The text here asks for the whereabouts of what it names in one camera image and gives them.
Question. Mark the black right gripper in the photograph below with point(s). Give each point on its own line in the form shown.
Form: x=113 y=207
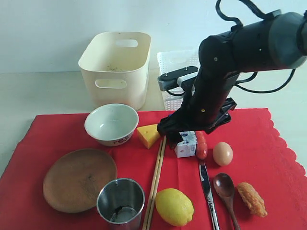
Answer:
x=205 y=106

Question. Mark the blue white milk carton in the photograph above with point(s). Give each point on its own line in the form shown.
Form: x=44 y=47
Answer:
x=187 y=147

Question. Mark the red sausage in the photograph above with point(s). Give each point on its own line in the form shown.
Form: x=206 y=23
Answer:
x=201 y=146

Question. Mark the brown egg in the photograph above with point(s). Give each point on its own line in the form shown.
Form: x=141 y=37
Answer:
x=222 y=153

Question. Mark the white perforated plastic basket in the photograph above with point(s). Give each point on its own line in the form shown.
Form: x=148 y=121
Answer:
x=169 y=61

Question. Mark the yellow lemon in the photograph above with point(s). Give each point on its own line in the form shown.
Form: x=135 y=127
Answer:
x=174 y=207

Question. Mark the fried breaded cutlet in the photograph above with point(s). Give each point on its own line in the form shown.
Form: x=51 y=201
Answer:
x=252 y=199

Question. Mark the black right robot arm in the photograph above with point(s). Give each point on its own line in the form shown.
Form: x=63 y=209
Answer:
x=278 y=41

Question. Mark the yellow cheese wedge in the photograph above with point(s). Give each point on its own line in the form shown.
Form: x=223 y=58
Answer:
x=148 y=135

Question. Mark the steel table knife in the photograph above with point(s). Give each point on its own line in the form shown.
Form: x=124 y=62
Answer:
x=206 y=186

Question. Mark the white ceramic bowl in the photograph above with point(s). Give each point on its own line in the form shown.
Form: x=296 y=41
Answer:
x=112 y=124

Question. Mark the left wooden chopstick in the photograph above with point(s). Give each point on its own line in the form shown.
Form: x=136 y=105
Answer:
x=146 y=216

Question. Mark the wooden chopstick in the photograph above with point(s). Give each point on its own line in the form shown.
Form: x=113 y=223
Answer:
x=146 y=216
x=156 y=183

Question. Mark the dark wooden spoon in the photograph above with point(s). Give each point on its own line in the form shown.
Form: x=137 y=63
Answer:
x=225 y=189

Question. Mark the steel cup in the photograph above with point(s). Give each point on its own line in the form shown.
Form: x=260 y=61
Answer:
x=120 y=203

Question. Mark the cream plastic bin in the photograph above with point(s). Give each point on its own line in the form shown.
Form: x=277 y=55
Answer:
x=115 y=67

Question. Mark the right wooden chopstick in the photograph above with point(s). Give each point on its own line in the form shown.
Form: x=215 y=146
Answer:
x=156 y=183

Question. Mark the brown wooden plate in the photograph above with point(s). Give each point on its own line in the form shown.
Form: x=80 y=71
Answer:
x=73 y=182

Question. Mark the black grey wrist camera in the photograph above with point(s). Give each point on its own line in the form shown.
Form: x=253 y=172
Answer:
x=174 y=79

